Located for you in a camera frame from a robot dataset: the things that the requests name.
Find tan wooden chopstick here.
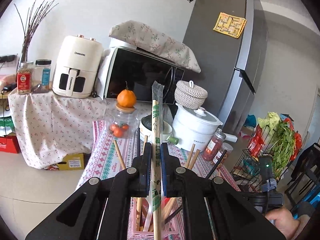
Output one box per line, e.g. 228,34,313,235
160,143,204,226

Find woven white lidded basket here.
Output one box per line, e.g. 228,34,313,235
175,80,208,109

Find floral white cloth cover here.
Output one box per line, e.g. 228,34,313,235
7,89,156,170

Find orange tangerine on jar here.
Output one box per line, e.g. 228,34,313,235
117,83,137,108

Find dark green pumpkin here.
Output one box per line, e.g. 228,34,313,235
141,115,164,131

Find floral cloth on microwave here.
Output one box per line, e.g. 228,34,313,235
109,20,201,73

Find grey refrigerator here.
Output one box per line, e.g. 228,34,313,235
183,0,267,135

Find black microwave oven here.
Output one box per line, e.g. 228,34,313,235
95,47,184,105

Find brown wooden chopstick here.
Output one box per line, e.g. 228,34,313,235
113,140,126,170

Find red label spice jar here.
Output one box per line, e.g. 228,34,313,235
16,62,33,94

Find wooden shelf unit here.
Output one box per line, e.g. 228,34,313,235
0,55,20,156

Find white electric cooking pot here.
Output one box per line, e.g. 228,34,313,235
172,103,223,152

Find striped patterned tablecloth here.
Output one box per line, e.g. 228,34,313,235
75,119,242,240

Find black dining chair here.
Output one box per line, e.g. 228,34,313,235
285,142,319,211

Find red box on shelf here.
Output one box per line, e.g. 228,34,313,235
0,135,21,154

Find yellow cardboard box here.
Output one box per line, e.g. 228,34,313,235
44,153,85,171

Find person's right hand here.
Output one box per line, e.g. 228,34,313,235
265,207,300,239

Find pink plastic perforated basket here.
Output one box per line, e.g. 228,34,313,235
127,198,185,239

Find black lid blue-label jar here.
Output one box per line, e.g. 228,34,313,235
31,59,52,93

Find dried twig branches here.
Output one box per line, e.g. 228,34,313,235
14,0,59,68

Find yellow paper fridge note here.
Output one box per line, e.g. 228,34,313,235
213,12,247,38

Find white ceramic flower casserole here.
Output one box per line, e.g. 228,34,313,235
139,121,179,145

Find jar of dried rings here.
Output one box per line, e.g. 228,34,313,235
213,142,233,164

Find disposable bamboo chopsticks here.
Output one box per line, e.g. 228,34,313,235
151,81,164,239

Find white air fryer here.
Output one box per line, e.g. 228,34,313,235
52,35,103,99

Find jar of red dried fruit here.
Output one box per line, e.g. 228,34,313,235
202,128,226,161

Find black plain chopstick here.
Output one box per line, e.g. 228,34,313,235
160,144,226,225

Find glass jar with tomatoes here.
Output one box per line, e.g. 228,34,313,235
108,103,138,138

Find red snack bag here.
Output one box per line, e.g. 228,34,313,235
248,125,264,157

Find white plastic spoon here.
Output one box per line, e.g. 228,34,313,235
143,193,153,232

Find green leafy vegetables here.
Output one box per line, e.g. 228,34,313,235
258,112,296,180

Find black wire storage rack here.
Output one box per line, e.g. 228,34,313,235
231,131,302,192

